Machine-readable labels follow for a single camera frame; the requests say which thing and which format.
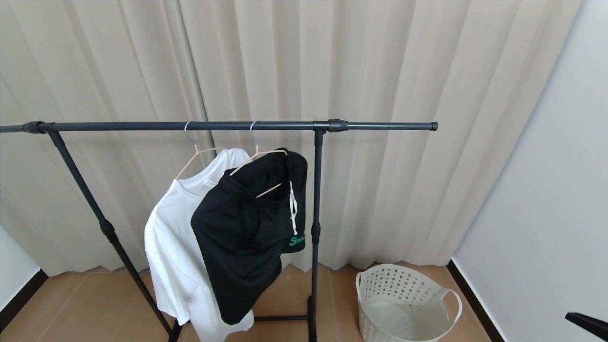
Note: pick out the pink clothes hanger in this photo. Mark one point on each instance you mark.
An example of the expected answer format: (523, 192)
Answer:
(268, 191)
(187, 164)

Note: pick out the black shorts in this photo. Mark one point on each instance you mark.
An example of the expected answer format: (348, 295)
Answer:
(242, 247)

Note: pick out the black clothes rack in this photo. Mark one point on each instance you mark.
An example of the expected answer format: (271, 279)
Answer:
(142, 126)

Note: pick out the white laundry basket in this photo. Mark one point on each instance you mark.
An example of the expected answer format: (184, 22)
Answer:
(403, 308)

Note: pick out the white printed t-shirt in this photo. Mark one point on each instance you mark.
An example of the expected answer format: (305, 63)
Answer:
(171, 247)

